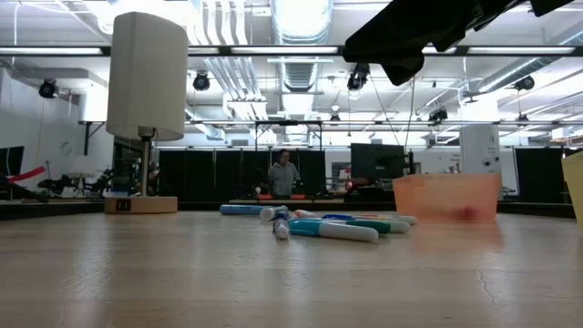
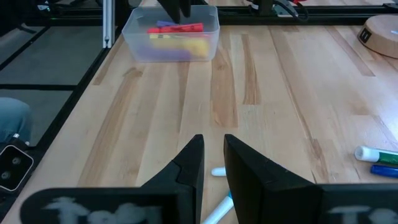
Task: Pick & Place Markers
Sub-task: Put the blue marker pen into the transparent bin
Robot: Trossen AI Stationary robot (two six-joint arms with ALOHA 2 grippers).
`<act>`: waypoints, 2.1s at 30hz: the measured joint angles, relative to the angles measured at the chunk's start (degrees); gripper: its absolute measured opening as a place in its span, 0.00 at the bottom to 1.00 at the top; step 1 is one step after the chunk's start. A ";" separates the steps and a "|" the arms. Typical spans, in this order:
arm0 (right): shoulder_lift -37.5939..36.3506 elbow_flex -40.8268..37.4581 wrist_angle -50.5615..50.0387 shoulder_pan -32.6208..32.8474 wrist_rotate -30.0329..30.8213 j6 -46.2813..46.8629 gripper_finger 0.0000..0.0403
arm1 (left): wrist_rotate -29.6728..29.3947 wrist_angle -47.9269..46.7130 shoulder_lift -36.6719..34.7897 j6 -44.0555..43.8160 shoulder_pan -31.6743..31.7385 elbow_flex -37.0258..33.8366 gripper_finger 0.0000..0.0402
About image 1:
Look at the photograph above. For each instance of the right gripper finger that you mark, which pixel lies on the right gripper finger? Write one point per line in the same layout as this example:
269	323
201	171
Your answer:
391	36

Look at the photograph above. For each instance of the blue mini marker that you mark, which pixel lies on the blue mini marker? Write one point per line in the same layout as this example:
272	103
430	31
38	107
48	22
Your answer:
337	217

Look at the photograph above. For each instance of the green mini marker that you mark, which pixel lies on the green mini marker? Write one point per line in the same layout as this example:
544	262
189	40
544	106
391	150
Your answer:
369	226

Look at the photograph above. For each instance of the red permanent marker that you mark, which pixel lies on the red permanent marker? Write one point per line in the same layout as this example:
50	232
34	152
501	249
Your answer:
467	213

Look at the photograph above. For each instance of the red mini marker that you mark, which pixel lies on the red mini marker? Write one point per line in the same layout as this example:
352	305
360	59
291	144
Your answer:
305	213

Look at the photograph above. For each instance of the turquoise mini marker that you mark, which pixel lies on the turquoise mini marker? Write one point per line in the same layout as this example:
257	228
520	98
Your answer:
337	231

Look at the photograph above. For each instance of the white fat marker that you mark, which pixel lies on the white fat marker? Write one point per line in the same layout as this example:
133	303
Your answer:
273	212

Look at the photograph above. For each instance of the purple mini marker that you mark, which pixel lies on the purple mini marker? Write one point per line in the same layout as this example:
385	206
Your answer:
281	228

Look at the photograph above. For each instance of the blue highlighter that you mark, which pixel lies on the blue highlighter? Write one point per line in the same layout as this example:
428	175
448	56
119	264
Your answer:
241	209

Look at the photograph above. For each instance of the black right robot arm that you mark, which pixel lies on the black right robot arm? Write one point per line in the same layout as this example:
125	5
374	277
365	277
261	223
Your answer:
546	5

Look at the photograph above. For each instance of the white light strip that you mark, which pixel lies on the white light strip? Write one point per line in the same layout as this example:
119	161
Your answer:
521	50
453	50
50	50
283	50

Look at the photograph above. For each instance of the black ceiling spotlight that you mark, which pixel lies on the black ceiling spotlight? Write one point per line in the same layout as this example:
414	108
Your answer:
201	81
48	89
524	83
438	115
357	79

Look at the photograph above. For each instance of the black monitor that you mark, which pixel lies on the black monitor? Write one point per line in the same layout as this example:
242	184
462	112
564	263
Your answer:
11	160
377	161

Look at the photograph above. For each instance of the white column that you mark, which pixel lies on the white column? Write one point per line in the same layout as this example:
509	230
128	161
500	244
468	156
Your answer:
478	148

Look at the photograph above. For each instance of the orange plastic bin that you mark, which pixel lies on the orange plastic bin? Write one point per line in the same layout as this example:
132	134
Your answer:
448	196

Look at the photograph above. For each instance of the person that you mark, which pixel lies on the person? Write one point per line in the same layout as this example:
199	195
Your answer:
282	175

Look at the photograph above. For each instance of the black partition panel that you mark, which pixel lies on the black partition panel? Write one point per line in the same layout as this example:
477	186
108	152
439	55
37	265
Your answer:
539	175
205	173

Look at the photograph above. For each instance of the white shade table lamp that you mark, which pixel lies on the white shade table lamp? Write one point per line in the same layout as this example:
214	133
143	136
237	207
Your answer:
146	73

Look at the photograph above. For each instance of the black background robot arms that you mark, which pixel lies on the black background robot arms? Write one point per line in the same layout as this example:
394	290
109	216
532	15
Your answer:
68	182

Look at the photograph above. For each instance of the red band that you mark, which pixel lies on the red band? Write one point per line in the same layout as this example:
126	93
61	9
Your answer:
25	174

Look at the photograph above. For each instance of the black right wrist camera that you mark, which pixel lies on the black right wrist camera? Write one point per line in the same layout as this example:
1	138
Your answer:
401	70

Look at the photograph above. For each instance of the black overhead frame bar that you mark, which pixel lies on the black overhead frame bar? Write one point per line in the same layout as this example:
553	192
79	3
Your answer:
462	50

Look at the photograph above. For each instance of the silver ventilation duct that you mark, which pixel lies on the silver ventilation duct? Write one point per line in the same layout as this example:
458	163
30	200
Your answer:
300	18

